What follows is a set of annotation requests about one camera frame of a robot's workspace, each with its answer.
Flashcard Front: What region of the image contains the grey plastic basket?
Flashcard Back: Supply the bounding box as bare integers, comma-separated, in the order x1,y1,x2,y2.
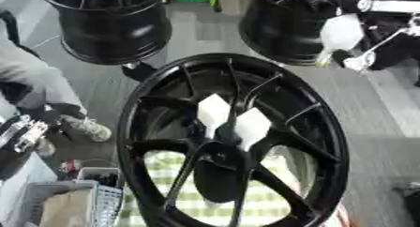
20,179,127,227

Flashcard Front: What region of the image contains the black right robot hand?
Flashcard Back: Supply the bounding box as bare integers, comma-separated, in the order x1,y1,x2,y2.
331,13,420,78

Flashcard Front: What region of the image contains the brown paper bag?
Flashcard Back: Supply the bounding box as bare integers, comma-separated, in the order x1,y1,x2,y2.
37,188,96,227

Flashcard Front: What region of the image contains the white open box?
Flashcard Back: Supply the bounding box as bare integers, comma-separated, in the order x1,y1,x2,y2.
75,166,124,189

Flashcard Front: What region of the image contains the red can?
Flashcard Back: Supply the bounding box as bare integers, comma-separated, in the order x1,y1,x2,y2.
57,159,85,173

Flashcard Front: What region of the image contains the black wheel rim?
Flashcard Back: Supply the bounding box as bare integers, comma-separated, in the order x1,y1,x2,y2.
36,0,174,67
237,0,337,67

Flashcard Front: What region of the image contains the person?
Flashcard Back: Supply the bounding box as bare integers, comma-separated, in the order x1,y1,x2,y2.
0,9,115,159

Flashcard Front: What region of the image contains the black spoked wheel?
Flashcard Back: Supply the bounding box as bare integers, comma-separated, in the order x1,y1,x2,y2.
114,53,352,227

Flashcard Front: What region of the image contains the black shoe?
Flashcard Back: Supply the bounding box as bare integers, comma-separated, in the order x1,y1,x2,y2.
119,61,161,83

